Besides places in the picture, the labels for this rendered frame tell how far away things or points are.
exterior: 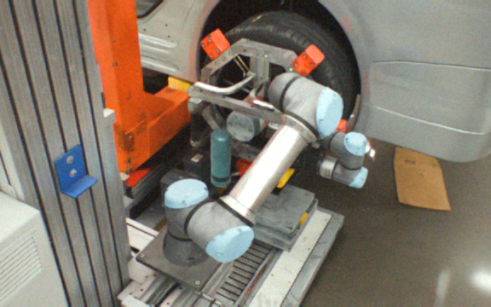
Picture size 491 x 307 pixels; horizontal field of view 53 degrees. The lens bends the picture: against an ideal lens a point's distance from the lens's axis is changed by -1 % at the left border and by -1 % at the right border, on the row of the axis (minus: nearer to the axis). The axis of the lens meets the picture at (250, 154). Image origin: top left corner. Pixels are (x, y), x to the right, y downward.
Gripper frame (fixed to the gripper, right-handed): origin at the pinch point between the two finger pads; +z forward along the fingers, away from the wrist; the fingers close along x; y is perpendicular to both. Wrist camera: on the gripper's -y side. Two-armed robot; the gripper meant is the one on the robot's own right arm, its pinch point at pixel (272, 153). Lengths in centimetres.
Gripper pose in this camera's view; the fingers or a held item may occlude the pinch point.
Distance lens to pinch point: 183.6
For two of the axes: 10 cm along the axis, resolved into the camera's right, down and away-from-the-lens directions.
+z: -8.8, -3.1, 3.5
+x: -4.7, 5.1, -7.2
